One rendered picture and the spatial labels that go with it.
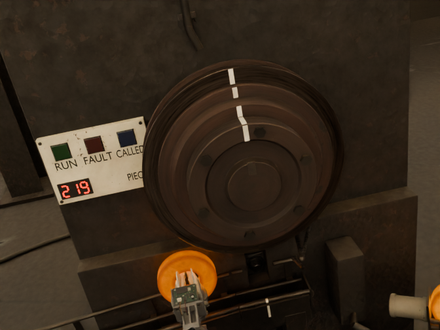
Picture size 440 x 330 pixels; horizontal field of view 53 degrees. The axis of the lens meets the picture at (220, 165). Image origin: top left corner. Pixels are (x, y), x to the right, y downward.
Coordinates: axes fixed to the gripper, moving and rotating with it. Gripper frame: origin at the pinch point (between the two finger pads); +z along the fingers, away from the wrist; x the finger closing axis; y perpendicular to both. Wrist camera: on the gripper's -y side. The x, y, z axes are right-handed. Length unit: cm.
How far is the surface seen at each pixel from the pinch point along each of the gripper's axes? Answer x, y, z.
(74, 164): 20.9, 27.7, 18.4
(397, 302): -52, -11, -15
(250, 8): -28, 54, 28
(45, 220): 108, -138, 172
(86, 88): 13, 44, 25
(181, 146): -5.9, 37.6, 4.4
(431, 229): -129, -107, 70
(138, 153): 5.1, 27.1, 18.3
